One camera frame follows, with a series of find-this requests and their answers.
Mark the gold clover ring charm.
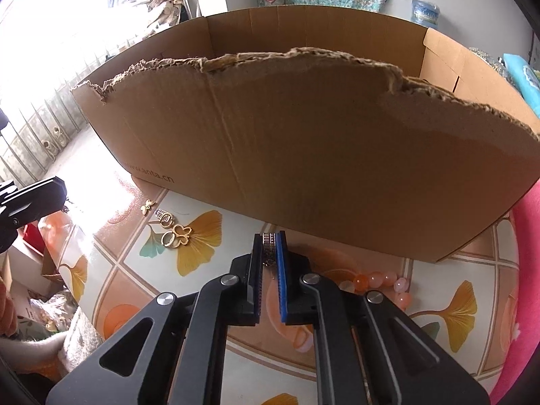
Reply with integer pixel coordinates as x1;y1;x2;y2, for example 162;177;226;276
159;223;194;249

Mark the grey sequin cushion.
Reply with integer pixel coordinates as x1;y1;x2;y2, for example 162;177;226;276
468;46;507;77

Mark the beaded bar charm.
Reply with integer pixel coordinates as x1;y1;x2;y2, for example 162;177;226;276
262;233;277;266

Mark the orange bead bracelet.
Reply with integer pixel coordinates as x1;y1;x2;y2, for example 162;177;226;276
337;272;413;308

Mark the blue printed pillow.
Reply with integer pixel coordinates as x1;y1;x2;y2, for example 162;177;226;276
503;53;540;119

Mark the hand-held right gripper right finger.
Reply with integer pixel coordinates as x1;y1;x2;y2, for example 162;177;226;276
276;231;492;405

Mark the pink flowered blanket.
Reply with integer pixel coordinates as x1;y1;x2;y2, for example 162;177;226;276
485;190;540;405

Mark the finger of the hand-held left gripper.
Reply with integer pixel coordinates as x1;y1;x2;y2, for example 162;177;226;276
0;178;68;254

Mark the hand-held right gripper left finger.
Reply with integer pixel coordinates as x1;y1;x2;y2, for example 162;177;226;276
46;232;264;405

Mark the metal window grille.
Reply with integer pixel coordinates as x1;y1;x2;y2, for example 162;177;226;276
0;63;106;182

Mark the red paper bag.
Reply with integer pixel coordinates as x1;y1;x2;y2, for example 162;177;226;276
21;223;43;245

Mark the leaf printed tablecloth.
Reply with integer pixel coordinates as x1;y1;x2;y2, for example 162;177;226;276
42;169;524;405

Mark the brown cardboard box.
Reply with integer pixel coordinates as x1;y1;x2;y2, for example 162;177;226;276
70;5;540;264

